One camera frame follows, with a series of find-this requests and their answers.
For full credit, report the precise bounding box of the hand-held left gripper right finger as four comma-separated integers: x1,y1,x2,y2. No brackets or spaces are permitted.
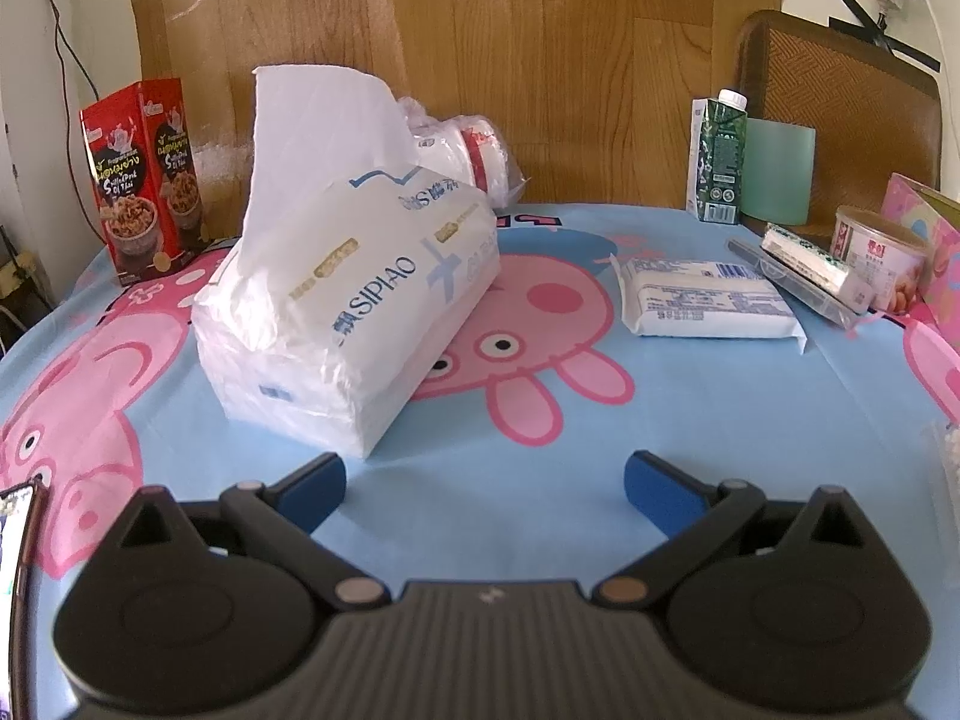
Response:
592,450,880,611

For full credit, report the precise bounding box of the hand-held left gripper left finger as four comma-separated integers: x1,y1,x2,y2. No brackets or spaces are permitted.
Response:
105,450,392,611

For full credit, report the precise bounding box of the white tissue pack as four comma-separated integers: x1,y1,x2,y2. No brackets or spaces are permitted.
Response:
191,64,502,460

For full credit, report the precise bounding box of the pink biscuit tin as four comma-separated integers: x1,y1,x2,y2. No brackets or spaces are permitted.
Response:
881,172,960,327

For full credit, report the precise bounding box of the blue printed blanket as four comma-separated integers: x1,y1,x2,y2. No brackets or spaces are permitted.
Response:
0,199,960,720

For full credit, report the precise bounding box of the white wipes packet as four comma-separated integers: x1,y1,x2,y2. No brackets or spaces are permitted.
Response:
616,255,807,355

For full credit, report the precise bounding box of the clear plastic case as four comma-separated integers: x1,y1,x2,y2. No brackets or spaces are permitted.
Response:
726,238,875,329

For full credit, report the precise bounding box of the small white green box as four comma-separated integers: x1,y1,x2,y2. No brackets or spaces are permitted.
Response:
761,223,875,312

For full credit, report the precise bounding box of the smartphone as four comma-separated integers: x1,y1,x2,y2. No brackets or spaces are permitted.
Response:
0,478,40,720

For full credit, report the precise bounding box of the peanut can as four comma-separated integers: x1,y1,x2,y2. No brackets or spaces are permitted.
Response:
829,205,931,316

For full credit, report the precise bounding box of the green drink carton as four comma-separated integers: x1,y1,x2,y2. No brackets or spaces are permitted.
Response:
686,88,749,224

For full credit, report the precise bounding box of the pale green cup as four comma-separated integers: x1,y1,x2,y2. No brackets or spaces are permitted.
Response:
741,118,817,226

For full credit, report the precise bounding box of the red snack box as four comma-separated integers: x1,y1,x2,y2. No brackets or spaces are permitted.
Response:
80,77,212,287

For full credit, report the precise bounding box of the beige power strip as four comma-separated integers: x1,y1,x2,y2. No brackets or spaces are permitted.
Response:
0,249,47,305

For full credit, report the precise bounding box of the clear bag of cotton pads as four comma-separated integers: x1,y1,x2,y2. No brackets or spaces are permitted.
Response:
390,96,527,209

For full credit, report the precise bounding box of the wooden board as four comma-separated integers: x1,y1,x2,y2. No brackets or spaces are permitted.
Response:
127,0,788,241

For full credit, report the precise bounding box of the brown woven chair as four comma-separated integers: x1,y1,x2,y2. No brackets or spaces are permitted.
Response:
735,10,944,226

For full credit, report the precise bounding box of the black tape strip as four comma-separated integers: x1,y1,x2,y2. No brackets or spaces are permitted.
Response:
828,15,892,37
835,0,943,74

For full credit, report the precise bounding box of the black cable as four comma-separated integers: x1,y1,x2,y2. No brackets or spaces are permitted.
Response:
37,0,102,132

